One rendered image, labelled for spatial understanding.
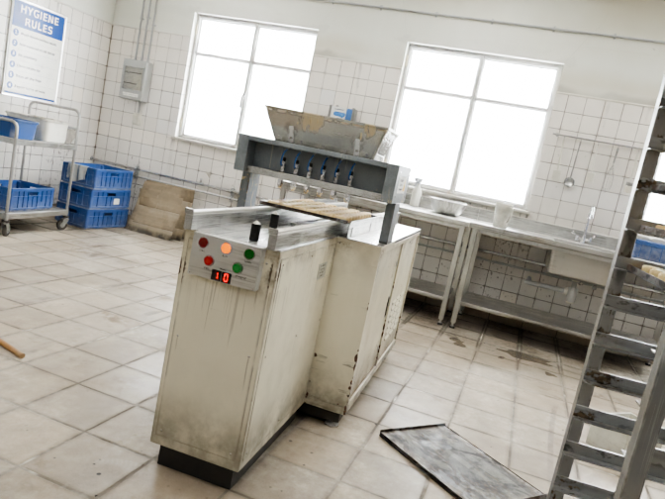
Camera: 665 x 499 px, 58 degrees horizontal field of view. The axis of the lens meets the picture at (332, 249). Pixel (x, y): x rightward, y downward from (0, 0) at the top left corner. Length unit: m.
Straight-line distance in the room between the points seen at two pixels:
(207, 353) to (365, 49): 4.42
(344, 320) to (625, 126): 3.73
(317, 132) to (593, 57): 3.58
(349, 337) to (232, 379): 0.73
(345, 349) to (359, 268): 0.35
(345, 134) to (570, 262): 2.88
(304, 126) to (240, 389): 1.18
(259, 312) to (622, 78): 4.43
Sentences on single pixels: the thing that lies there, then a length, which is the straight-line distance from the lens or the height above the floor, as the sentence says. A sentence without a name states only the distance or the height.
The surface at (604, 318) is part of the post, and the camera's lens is 1.51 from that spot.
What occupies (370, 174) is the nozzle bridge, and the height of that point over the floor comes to 1.12.
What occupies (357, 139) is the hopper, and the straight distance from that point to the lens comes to 2.56.
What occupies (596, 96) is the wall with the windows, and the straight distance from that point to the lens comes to 5.73.
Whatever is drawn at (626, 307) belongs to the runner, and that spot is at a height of 0.96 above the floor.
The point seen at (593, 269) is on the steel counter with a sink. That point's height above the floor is 0.72.
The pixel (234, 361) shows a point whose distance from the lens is 2.00.
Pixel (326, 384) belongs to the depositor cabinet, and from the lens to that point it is 2.66.
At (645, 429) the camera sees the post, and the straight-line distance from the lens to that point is 1.11.
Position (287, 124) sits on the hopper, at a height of 1.26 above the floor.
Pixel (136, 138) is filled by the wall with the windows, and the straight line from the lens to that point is 7.03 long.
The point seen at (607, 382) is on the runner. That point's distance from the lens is 1.55.
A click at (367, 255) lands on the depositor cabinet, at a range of 2.50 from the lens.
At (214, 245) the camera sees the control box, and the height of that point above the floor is 0.81.
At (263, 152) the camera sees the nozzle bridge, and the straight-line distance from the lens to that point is 2.72.
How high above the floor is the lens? 1.15
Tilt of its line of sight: 8 degrees down
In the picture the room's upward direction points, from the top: 12 degrees clockwise
